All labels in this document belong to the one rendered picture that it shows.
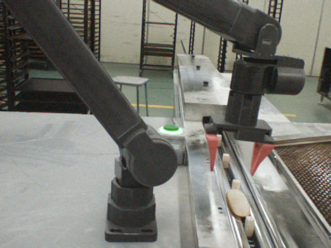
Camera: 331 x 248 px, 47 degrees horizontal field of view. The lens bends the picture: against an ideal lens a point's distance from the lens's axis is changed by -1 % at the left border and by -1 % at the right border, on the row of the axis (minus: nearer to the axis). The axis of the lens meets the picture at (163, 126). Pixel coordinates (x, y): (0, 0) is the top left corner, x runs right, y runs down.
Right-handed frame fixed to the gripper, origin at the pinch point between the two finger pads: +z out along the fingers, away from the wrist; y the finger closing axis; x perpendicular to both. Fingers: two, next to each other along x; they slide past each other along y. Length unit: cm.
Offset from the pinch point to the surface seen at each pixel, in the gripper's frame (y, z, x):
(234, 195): -1.0, 4.9, 1.2
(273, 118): -28, 7, -73
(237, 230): -0.1, 6.1, 11.4
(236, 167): -4.3, 5.6, -15.1
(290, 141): -17.0, -0.6, -19.8
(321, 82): -210, 44, -477
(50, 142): 43, 11, -31
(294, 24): -224, -32, -701
